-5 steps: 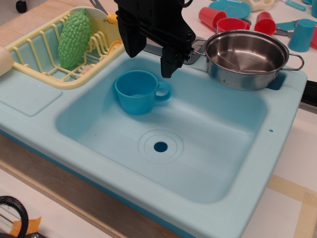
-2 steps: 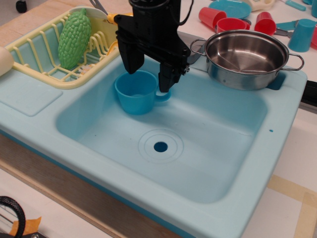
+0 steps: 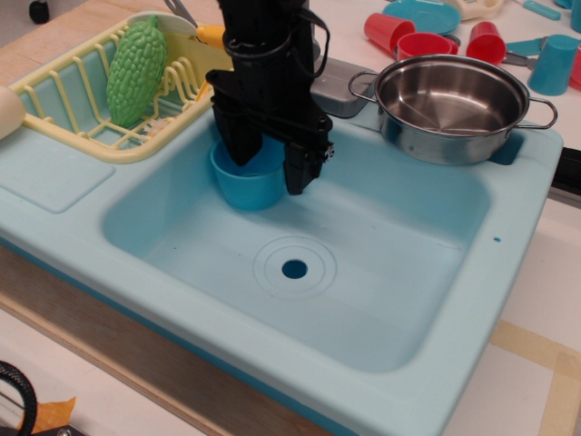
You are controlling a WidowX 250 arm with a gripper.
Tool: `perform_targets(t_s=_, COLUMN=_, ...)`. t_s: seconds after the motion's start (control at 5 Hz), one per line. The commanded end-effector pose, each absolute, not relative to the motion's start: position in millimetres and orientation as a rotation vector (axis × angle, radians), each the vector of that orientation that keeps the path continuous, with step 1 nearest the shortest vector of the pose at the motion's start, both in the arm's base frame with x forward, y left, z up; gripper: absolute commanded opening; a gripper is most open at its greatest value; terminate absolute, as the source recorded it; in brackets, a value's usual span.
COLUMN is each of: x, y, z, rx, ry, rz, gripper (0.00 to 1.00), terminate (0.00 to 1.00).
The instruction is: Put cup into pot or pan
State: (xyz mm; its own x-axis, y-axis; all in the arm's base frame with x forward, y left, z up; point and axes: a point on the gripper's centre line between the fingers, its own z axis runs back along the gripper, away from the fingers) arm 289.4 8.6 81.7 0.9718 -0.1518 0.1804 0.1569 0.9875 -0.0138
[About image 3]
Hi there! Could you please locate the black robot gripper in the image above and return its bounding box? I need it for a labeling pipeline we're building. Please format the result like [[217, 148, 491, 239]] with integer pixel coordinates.
[[206, 1, 332, 195]]

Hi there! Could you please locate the blue plastic cup with handle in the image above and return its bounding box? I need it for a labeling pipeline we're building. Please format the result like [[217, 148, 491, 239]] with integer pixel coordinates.
[[210, 136, 286, 211]]

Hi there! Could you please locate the red plastic cup left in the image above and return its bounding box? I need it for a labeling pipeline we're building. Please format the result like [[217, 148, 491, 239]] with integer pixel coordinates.
[[364, 13, 417, 55]]

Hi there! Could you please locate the red plastic cup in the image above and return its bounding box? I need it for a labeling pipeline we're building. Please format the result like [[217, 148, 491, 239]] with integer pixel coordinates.
[[396, 32, 458, 61], [364, 13, 417, 55], [466, 21, 507, 64]]

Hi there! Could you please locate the red plastic cup middle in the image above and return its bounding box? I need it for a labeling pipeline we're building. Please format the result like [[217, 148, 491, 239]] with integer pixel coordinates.
[[396, 32, 458, 61]]

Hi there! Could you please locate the stainless steel pot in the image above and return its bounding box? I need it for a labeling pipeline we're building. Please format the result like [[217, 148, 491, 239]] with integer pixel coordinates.
[[348, 54, 536, 165]]

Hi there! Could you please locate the red plastic cup right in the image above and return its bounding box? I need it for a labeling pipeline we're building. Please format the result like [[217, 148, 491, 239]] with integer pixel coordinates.
[[466, 21, 507, 64]]

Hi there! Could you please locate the blue plastic cup upside down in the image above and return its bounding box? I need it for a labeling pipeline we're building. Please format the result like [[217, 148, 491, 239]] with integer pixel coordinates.
[[527, 35, 580, 96]]

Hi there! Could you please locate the grey toy faucet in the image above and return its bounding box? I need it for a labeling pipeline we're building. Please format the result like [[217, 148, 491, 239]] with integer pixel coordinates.
[[310, 55, 375, 118]]

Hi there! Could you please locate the orange toy piece in rack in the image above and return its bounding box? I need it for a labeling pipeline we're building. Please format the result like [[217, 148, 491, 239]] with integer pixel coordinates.
[[196, 82, 213, 102]]

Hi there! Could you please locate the green toy bitter gourd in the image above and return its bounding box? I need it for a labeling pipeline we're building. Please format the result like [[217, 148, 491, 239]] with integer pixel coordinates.
[[106, 15, 168, 128]]

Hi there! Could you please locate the cream white plate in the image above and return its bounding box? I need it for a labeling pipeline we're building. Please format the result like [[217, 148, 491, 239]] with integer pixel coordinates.
[[126, 11, 196, 36]]

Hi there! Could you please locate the light blue toy sink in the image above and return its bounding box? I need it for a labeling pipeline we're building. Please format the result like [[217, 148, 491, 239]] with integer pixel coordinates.
[[1, 108, 563, 435]]

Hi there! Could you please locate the blue plastic plate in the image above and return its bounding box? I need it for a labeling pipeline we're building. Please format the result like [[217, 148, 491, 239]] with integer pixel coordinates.
[[382, 0, 461, 35]]

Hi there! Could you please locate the yellow plastic dish rack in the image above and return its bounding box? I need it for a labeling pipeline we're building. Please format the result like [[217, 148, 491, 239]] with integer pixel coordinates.
[[7, 18, 231, 164]]

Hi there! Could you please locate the cream rounded object left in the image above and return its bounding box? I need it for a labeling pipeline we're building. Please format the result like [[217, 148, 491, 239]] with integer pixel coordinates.
[[0, 85, 26, 139]]

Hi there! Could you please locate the black caster wheel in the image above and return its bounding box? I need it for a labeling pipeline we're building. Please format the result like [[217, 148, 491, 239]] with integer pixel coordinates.
[[28, 0, 50, 25]]

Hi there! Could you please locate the blue toy knife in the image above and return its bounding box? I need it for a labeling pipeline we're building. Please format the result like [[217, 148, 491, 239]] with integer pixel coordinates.
[[507, 36, 547, 56]]

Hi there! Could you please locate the black bar at right edge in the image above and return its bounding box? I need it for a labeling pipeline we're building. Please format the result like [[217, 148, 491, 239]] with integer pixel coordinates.
[[551, 147, 581, 196]]

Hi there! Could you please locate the orange tape piece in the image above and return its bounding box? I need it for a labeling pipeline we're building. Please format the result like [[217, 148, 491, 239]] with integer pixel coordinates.
[[32, 397, 76, 434]]

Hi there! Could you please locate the yellow handled toy utensil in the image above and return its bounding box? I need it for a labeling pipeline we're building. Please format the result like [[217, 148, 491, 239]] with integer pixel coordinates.
[[164, 0, 225, 49]]

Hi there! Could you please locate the black braided cable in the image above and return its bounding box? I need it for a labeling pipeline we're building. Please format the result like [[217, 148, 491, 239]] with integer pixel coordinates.
[[0, 361, 38, 435]]

